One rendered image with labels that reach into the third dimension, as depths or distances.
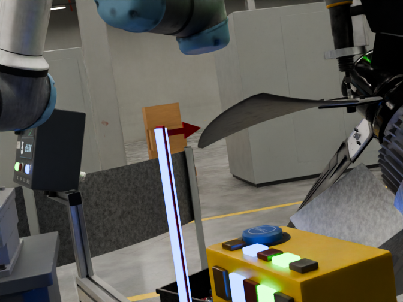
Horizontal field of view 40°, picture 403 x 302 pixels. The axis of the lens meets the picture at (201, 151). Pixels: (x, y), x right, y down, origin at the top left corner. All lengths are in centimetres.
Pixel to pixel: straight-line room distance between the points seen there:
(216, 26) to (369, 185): 36
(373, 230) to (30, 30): 65
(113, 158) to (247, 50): 270
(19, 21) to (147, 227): 201
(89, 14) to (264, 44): 273
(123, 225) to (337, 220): 199
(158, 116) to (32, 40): 805
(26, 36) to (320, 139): 660
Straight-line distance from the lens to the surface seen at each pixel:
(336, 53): 94
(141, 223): 288
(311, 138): 741
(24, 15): 102
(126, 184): 281
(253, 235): 55
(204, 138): 90
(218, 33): 78
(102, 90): 523
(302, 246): 54
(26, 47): 103
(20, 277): 88
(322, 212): 93
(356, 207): 92
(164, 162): 78
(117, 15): 66
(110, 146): 523
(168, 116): 907
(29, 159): 135
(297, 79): 735
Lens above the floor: 122
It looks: 5 degrees down
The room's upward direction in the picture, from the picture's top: 8 degrees counter-clockwise
